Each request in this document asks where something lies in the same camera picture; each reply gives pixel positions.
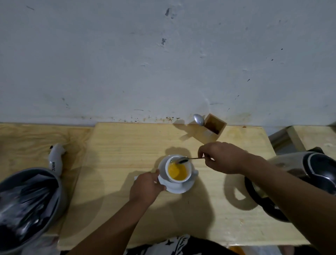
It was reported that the person's left hand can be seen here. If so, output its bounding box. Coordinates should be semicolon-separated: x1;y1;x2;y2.
129;169;167;207

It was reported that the person's right hand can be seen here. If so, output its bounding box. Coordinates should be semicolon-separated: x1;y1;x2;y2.
197;142;250;175

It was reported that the thin metal teaspoon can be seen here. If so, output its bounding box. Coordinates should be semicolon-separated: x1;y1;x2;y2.
175;157;205;165

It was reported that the white ceramic saucer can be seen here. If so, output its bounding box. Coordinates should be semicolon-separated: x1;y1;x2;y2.
157;155;196;194

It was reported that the person's left forearm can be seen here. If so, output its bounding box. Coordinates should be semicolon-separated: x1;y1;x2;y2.
67;198;156;255

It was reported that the person's right forearm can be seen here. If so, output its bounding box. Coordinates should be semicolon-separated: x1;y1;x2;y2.
241;153;336;255

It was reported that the white ceramic cup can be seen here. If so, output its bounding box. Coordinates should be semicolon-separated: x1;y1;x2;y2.
165;155;199;184

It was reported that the orange liquid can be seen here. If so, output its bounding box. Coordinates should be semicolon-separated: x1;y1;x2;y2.
168;162;188;181

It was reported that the square wooden holder box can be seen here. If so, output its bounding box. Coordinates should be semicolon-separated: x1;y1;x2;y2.
194;113;227;144

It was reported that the black and white patterned garment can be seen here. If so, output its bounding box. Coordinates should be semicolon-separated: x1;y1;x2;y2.
125;234;238;255

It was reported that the steel and black electric kettle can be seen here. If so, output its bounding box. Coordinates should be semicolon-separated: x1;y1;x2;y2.
244;147;336;223

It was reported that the light wooden block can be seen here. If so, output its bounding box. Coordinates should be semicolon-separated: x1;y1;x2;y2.
286;125;336;160

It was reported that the white handheld milk frother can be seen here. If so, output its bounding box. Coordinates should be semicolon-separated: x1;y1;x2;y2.
48;143;66;177

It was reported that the grey bin with black bag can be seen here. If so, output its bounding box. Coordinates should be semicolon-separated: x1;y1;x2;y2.
0;167;68;255

